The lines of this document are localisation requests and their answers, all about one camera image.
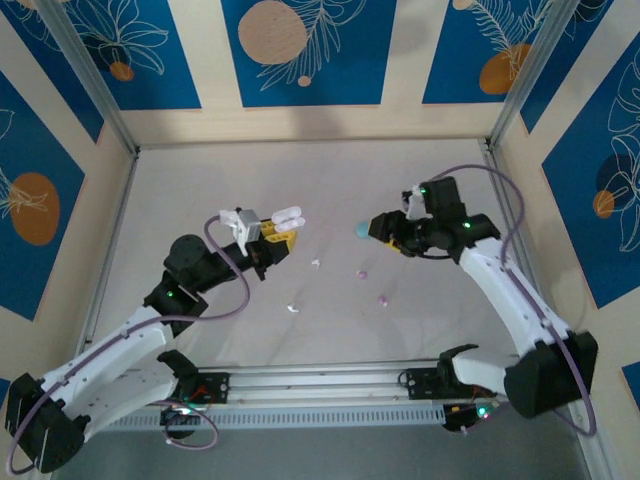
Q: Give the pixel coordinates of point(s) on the white earbud charging case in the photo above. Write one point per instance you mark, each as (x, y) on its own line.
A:
(287, 215)

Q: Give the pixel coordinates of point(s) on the blue earbud charging case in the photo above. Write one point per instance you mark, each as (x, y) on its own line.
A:
(361, 231)

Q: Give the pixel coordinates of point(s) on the white earbud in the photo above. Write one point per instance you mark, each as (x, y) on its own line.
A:
(292, 307)
(315, 262)

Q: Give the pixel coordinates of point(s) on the pink earbud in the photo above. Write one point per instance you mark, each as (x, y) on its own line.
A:
(382, 300)
(362, 274)

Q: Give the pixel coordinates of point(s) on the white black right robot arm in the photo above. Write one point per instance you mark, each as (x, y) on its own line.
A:
(510, 295)

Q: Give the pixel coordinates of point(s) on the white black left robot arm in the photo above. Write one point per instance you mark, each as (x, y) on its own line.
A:
(110, 345)

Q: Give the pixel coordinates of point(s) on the black controller board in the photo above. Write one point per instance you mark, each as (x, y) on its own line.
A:
(457, 419)
(172, 415)

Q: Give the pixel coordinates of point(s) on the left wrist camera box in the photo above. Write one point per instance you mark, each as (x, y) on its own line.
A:
(247, 225)

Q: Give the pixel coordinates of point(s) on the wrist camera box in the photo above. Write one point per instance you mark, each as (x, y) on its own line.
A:
(415, 205)
(247, 225)

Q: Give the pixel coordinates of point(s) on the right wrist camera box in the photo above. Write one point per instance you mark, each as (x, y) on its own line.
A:
(415, 205)

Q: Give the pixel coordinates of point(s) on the aluminium table side rail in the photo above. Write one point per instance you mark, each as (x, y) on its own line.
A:
(120, 215)
(495, 167)

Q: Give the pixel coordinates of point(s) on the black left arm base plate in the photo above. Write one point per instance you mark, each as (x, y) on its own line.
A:
(217, 387)

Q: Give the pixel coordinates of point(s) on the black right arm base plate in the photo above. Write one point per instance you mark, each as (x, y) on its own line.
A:
(415, 385)

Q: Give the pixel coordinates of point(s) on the aluminium mounting rail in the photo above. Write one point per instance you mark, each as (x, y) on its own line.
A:
(320, 382)

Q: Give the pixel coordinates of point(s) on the aluminium corner post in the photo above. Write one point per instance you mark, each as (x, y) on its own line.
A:
(90, 75)
(532, 75)

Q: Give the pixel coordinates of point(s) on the aluminium frame leg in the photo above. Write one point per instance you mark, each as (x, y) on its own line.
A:
(597, 462)

